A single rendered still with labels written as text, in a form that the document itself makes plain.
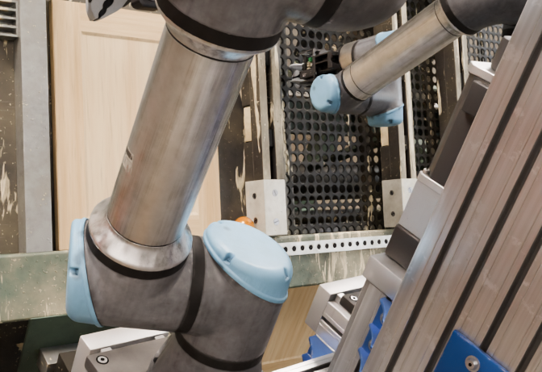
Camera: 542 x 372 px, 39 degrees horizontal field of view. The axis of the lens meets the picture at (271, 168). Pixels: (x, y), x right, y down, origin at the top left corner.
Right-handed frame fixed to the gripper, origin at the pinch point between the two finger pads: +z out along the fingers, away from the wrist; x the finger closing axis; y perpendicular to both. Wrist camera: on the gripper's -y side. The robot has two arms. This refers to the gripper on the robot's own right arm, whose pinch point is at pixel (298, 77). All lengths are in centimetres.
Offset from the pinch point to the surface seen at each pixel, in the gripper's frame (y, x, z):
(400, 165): -29.1, 21.5, -4.7
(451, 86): -54, -1, -3
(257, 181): 16.0, 25.5, -2.8
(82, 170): 56, 23, 0
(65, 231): 60, 35, 0
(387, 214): -28.9, 34.0, 0.7
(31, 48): 67, 0, -2
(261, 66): 15.0, -0.4, -4.9
